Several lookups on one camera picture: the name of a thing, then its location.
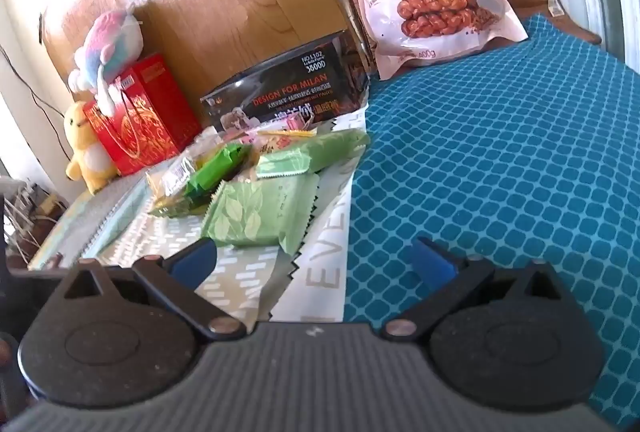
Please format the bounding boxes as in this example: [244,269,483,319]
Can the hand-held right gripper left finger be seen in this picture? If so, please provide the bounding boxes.
[52,237,248,343]

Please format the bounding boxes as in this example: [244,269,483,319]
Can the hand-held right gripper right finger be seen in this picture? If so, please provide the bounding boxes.
[380,237,588,343]

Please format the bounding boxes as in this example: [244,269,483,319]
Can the clear yellow snack packet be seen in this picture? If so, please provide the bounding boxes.
[145,155,203,219]

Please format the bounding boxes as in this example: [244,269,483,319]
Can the pale green leaf-print snack packet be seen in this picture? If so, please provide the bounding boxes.
[201,172,321,256]

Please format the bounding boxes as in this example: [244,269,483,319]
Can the bright green snack packet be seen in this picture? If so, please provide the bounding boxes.
[186,142,252,209]

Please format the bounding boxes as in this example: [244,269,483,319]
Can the pink small snack packet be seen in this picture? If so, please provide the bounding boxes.
[220,126,262,148]

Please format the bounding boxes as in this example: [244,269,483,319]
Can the white red-print snack packet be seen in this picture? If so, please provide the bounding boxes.
[256,131,297,158]

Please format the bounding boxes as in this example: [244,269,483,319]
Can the pale green long snack packet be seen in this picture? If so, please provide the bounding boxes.
[255,129,372,179]

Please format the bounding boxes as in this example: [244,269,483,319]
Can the black tin box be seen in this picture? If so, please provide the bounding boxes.
[200,30,371,135]

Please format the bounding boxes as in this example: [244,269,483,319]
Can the printed bed sheet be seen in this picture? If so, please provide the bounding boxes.
[27,105,373,324]

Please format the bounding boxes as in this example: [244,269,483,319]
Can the teal patterned blanket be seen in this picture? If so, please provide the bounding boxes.
[342,12,640,430]

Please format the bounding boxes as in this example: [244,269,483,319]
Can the red gift box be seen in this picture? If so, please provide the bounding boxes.
[82,53,203,177]

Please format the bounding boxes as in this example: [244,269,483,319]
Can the yellow plush toy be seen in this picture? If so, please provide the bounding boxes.
[62,101,121,195]

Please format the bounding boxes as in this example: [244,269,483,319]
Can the power strip with plugs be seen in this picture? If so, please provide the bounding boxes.
[0,177,68,265]

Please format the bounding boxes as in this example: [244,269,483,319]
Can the pastel plush toy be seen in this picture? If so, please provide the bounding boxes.
[67,6,145,117]

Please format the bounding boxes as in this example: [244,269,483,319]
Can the black wall cable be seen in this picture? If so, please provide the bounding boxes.
[0,45,73,163]

